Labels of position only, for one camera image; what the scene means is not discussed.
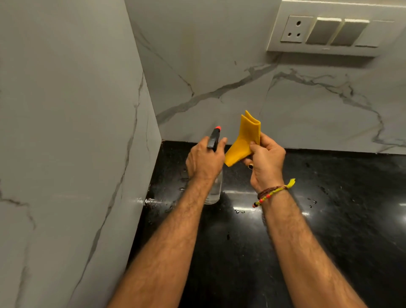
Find yellow cleaning cloth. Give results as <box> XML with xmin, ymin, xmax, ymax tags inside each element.
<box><xmin>224</xmin><ymin>110</ymin><xmax>262</xmax><ymax>168</ymax></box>

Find person's left forearm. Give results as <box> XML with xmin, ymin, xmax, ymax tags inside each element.
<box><xmin>107</xmin><ymin>176</ymin><xmax>216</xmax><ymax>308</ymax></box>

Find yellow thread wristband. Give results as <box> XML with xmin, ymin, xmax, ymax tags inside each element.
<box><xmin>252</xmin><ymin>178</ymin><xmax>296</xmax><ymax>209</ymax></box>

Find clear spray bottle black trigger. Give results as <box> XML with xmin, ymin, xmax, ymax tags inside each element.
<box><xmin>204</xmin><ymin>126</ymin><xmax>224</xmax><ymax>205</ymax></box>

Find person's right hand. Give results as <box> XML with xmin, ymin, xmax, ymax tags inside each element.
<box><xmin>242</xmin><ymin>132</ymin><xmax>287</xmax><ymax>194</ymax></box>

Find person's right forearm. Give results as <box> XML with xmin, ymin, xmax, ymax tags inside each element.
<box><xmin>261</xmin><ymin>187</ymin><xmax>368</xmax><ymax>308</ymax></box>

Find person's left hand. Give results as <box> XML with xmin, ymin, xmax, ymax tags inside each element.
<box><xmin>185</xmin><ymin>136</ymin><xmax>228</xmax><ymax>183</ymax></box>

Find black stone countertop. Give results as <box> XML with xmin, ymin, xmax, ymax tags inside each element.
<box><xmin>126</xmin><ymin>140</ymin><xmax>406</xmax><ymax>308</ymax></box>

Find white wall switch panel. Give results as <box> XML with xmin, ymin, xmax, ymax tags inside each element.
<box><xmin>266</xmin><ymin>0</ymin><xmax>406</xmax><ymax>58</ymax></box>

